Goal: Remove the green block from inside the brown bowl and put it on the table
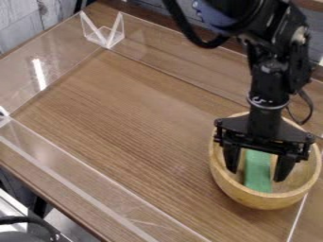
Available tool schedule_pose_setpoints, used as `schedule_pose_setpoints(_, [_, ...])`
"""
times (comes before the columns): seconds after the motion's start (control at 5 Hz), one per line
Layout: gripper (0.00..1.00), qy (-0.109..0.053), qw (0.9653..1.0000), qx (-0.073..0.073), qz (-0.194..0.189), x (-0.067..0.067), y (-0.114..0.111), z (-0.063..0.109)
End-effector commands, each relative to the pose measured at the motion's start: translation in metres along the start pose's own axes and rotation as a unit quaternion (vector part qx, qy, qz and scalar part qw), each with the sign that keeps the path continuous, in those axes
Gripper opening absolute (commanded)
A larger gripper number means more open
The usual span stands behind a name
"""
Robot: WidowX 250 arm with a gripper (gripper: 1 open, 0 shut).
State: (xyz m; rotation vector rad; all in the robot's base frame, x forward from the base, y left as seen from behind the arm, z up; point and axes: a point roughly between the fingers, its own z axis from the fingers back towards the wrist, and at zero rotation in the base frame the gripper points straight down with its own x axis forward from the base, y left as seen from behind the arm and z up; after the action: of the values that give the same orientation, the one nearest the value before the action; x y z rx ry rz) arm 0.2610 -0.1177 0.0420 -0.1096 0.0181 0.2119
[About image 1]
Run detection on clear acrylic barrier walls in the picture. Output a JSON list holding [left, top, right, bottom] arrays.
[[0, 10, 323, 242]]

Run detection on clear acrylic corner bracket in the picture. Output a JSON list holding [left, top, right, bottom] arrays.
[[81, 11, 126, 49]]

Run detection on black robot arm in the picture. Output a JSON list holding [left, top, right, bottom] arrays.
[[163, 0, 314, 182]]

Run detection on green rectangular block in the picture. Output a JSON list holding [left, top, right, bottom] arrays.
[[243, 149, 273, 193]]

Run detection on brown wooden bowl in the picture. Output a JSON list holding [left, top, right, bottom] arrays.
[[207, 111, 323, 211]]

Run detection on black cable bottom left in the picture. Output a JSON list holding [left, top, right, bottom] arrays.
[[0, 215, 61, 242]]

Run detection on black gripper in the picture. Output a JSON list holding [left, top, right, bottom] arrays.
[[214, 108, 314, 182]]

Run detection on black metal bracket with bolt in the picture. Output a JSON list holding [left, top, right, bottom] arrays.
[[43, 227, 74, 242]]

